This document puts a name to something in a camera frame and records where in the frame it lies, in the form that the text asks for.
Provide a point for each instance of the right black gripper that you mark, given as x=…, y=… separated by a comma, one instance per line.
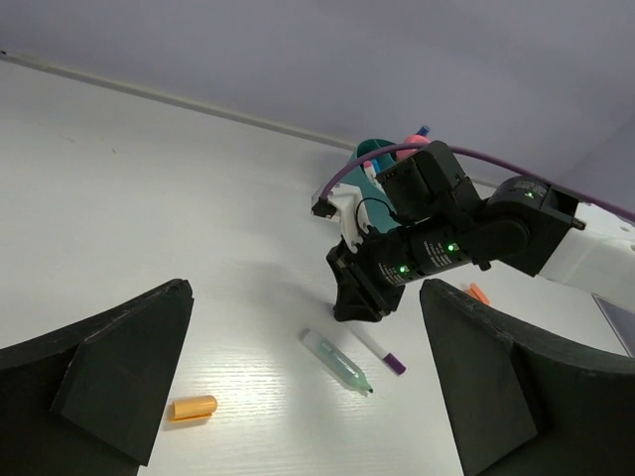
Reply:
x=432, y=202

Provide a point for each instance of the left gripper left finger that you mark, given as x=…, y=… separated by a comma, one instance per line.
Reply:
x=89, y=398

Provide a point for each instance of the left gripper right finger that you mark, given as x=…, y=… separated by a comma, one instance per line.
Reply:
x=522, y=400

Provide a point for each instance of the pink cap white pen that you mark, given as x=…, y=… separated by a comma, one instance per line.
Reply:
x=371, y=174

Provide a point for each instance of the blue cap white pen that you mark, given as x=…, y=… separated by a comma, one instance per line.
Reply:
x=424, y=131

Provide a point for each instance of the purple cap white pen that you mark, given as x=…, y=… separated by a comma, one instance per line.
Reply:
x=386, y=357

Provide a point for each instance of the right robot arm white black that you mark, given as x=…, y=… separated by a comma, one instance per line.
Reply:
x=543, y=230

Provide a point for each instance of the pink topped centre tube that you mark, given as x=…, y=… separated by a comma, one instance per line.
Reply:
x=417, y=141

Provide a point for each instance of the yellow orange highlighter cap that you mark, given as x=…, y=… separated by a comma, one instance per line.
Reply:
x=194, y=408

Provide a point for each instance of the green tip clear highlighter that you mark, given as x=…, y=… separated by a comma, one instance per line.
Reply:
x=341, y=366

